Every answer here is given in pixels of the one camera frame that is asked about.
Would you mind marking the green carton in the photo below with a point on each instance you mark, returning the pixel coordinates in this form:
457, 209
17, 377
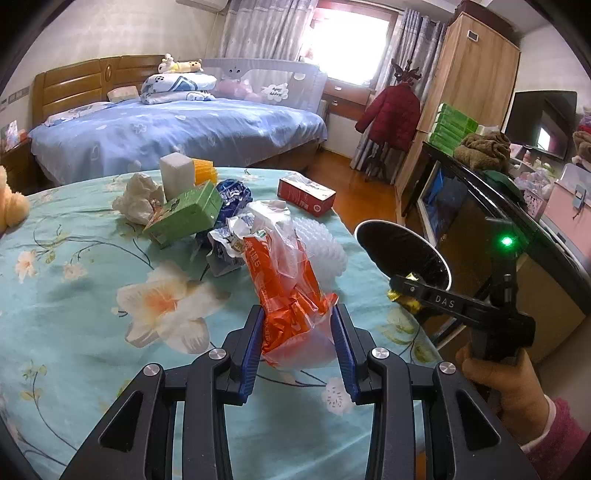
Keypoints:
184, 212

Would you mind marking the person's right hand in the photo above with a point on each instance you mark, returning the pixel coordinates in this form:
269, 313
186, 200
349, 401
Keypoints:
508, 392

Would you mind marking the teal floral tablecloth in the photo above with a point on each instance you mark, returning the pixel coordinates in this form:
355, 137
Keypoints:
69, 300

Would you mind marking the black trash bin white rim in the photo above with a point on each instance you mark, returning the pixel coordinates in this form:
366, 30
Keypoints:
401, 249

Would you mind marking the grey mesh bed rail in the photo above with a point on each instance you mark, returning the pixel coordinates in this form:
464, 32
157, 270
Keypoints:
277, 74

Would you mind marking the wooden desk with drawer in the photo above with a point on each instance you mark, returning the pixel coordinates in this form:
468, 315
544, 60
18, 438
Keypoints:
346, 94

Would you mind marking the wooden headboard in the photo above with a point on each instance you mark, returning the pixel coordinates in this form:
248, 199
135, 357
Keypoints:
69, 83

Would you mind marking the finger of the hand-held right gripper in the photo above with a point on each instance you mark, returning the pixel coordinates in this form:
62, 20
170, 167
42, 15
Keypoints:
443, 297

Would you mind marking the orange plush bear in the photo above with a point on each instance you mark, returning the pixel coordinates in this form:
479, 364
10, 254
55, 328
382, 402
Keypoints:
11, 203

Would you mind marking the white foam fruit net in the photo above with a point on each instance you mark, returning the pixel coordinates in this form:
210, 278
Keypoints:
328, 254

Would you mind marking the white air conditioner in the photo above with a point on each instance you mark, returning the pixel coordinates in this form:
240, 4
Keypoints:
207, 4

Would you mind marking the stack of green boxes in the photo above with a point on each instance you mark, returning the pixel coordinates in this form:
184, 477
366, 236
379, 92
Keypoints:
450, 127

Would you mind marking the dark wooden coat rack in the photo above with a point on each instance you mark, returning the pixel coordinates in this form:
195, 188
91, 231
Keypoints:
406, 71

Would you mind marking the brown towel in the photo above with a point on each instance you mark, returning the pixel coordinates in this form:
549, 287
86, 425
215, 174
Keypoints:
485, 150

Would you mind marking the blue printed pillow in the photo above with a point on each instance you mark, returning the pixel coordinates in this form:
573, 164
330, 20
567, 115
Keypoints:
76, 114

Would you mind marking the red carton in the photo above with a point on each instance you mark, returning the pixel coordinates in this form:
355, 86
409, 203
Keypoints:
304, 196

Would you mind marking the orange plastic bag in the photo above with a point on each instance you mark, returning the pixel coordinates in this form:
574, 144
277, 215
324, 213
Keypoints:
277, 295

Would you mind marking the crumpled blue wrapper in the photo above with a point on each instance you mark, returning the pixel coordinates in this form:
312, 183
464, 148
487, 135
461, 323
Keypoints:
233, 196

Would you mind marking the yellow plush toy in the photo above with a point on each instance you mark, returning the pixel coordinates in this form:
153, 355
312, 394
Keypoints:
189, 66

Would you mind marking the white foam block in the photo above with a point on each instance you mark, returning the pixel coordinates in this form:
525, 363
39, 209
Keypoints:
178, 177

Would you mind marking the grey patterned curtain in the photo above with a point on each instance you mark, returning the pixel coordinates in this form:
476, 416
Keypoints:
415, 50
263, 32

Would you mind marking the bed with blue sheet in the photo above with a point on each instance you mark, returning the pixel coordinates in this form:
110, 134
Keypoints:
161, 124

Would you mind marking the light wooden wardrobe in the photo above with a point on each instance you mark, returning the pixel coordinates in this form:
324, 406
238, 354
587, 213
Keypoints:
475, 69

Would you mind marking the pink lace basket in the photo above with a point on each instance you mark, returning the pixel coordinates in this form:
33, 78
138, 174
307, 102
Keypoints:
533, 194

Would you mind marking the wooden nightstand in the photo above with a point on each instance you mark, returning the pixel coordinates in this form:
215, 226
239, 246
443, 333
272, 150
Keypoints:
18, 164

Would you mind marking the small white pillow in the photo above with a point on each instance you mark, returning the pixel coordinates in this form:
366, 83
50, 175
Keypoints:
122, 93

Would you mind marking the person's right forearm pink sleeve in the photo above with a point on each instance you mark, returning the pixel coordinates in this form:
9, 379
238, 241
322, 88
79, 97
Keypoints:
563, 438

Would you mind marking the gold foil wrapper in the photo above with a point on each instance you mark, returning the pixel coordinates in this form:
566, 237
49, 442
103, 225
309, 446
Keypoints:
406, 302

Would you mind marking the bright window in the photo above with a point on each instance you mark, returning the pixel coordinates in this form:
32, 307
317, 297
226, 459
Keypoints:
351, 41

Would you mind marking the panda print folded quilt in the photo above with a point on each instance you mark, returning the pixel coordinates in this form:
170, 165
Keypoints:
178, 87

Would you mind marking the red padded jacket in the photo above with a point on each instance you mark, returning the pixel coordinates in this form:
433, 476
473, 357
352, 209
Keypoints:
392, 113

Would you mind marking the black television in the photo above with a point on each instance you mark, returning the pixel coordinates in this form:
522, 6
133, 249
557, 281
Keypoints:
531, 115

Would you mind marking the crumpled silver wrapper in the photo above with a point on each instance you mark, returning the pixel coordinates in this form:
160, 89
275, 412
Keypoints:
224, 249

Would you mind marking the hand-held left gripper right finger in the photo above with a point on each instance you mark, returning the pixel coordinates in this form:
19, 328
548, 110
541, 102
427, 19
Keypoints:
344, 350

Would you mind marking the pink storage box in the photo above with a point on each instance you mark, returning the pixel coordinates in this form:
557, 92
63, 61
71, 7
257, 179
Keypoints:
570, 198

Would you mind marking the yellow foam fruit net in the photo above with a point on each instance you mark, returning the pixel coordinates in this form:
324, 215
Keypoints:
205, 171

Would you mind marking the crumpled white tissue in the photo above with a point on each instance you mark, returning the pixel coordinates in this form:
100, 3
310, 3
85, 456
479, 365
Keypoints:
138, 196

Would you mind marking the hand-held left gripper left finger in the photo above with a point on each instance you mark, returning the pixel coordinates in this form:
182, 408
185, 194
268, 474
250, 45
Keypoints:
251, 350

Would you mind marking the pink plush toy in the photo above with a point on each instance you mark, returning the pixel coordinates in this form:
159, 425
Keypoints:
238, 89

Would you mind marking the white plush toy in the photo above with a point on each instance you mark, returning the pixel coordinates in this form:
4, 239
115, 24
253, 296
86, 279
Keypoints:
166, 64

